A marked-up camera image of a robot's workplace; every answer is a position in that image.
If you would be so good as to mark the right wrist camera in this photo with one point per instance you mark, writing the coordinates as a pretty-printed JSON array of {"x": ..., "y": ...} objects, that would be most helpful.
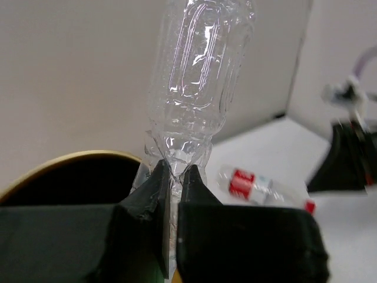
[{"x": 348, "y": 96}]

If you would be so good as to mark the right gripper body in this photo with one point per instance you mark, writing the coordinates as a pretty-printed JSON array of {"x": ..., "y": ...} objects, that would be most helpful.
[{"x": 350, "y": 163}]

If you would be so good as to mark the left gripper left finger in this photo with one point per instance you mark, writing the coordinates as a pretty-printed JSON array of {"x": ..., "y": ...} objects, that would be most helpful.
[{"x": 117, "y": 242}]

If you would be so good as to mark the red label water bottle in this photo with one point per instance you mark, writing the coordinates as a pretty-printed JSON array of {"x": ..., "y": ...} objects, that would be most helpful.
[{"x": 260, "y": 190}]

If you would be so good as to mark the clear bottle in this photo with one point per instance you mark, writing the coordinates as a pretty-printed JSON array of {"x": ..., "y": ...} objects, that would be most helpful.
[{"x": 200, "y": 51}]

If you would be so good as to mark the orange cylindrical bin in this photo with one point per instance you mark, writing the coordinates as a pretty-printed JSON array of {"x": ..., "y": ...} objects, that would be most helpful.
[{"x": 81, "y": 178}]

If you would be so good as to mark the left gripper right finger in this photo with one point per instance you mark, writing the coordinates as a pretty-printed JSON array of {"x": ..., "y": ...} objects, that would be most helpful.
[{"x": 229, "y": 243}]

